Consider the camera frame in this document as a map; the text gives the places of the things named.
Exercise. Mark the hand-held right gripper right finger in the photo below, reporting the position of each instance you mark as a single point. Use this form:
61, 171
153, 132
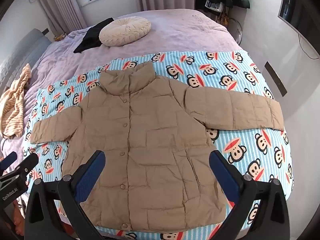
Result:
225, 175

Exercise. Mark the black wall socket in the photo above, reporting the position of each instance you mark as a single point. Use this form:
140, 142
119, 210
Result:
45, 31

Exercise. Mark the black rectangular panel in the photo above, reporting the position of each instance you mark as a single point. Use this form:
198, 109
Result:
276, 78

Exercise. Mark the monkey print striped blanket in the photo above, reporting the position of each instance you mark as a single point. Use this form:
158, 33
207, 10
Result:
250, 80

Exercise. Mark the black cloth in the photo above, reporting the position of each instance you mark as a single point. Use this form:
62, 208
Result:
91, 36

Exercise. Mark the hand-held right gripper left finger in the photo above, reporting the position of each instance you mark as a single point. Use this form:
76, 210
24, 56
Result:
90, 177

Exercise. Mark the cream striped garment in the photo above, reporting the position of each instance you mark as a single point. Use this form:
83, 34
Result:
15, 105

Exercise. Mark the round cream cushion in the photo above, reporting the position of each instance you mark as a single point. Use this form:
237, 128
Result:
125, 31

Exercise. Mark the grey padded headboard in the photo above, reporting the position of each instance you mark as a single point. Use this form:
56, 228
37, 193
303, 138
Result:
27, 47

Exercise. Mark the wall-mounted television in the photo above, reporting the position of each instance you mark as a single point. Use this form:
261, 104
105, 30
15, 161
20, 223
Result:
292, 12

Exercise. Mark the beige puffer jacket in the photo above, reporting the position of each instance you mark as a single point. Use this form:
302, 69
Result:
150, 142

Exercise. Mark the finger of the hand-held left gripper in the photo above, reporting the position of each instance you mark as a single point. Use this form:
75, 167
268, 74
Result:
8, 161
27, 163

